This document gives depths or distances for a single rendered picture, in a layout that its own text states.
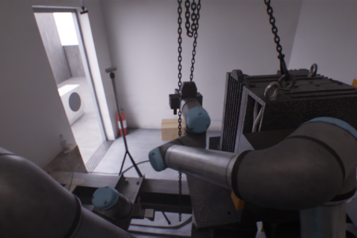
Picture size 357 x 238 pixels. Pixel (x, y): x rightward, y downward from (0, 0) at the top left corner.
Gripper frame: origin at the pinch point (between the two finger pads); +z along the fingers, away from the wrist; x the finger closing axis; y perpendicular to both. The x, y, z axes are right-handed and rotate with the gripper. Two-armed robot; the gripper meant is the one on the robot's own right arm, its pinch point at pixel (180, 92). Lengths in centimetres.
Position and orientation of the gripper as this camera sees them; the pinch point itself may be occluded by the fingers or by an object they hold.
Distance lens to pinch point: 88.1
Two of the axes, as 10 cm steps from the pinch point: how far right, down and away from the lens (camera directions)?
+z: -2.0, -4.4, 8.8
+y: 0.0, 8.9, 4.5
